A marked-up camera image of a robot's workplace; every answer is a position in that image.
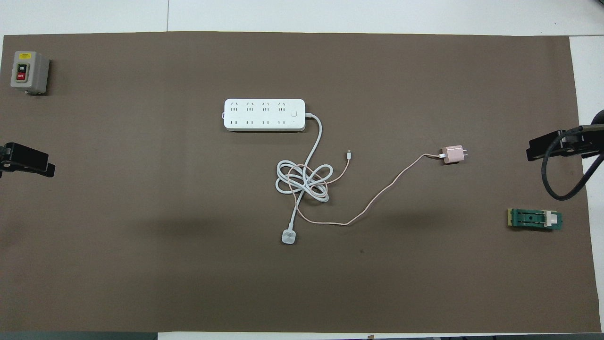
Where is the pink charging cable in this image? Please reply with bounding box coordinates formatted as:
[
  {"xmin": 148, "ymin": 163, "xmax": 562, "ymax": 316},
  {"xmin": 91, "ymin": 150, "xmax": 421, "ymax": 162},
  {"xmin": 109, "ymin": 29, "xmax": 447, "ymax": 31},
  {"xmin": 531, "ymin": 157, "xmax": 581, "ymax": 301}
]
[{"xmin": 294, "ymin": 150, "xmax": 446, "ymax": 226}]

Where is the pink charger adapter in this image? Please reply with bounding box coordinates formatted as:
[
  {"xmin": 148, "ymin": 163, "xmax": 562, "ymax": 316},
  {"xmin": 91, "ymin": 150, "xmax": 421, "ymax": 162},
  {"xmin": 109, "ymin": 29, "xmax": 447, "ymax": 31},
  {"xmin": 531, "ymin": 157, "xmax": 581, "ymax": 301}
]
[{"xmin": 441, "ymin": 145, "xmax": 469, "ymax": 164}]

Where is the grey on off switch box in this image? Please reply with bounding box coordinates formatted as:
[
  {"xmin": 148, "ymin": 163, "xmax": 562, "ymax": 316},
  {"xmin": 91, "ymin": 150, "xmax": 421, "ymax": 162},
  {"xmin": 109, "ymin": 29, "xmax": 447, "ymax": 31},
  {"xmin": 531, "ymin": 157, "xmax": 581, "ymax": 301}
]
[{"xmin": 10, "ymin": 51, "xmax": 50, "ymax": 95}]

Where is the white power strip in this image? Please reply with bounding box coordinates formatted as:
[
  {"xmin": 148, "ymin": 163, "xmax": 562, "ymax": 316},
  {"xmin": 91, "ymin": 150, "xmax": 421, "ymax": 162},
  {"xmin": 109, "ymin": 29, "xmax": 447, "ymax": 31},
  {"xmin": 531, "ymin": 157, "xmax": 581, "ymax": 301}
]
[{"xmin": 224, "ymin": 98, "xmax": 306, "ymax": 132}]

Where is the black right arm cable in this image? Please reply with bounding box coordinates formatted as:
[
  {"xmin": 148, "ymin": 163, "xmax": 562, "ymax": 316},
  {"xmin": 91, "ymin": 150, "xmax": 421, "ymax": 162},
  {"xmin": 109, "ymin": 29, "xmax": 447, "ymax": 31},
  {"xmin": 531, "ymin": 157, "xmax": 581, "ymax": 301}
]
[{"xmin": 541, "ymin": 124, "xmax": 604, "ymax": 201}]

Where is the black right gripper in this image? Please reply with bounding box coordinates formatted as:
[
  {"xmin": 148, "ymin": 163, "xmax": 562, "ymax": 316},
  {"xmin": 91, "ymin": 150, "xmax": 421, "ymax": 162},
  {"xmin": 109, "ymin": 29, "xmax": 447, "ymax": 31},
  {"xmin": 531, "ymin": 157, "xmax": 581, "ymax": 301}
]
[{"xmin": 527, "ymin": 124, "xmax": 604, "ymax": 162}]

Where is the brown table mat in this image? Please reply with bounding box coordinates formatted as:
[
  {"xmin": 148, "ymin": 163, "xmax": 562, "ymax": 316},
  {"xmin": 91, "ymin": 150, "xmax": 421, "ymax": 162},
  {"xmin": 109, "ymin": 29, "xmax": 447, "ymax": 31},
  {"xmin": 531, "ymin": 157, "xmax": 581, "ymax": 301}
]
[{"xmin": 0, "ymin": 31, "xmax": 602, "ymax": 333}]

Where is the white power cord with plug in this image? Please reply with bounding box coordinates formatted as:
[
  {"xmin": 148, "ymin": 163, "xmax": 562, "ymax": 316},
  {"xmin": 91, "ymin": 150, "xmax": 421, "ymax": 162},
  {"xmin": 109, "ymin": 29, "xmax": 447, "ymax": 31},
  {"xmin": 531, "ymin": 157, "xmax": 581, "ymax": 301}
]
[{"xmin": 275, "ymin": 112, "xmax": 331, "ymax": 245}]

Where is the green knife switch yellow base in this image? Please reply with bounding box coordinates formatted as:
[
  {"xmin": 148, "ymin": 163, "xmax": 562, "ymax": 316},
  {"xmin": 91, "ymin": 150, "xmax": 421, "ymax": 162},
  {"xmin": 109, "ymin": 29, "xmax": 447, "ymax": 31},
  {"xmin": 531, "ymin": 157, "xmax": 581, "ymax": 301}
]
[{"xmin": 507, "ymin": 208, "xmax": 563, "ymax": 232}]

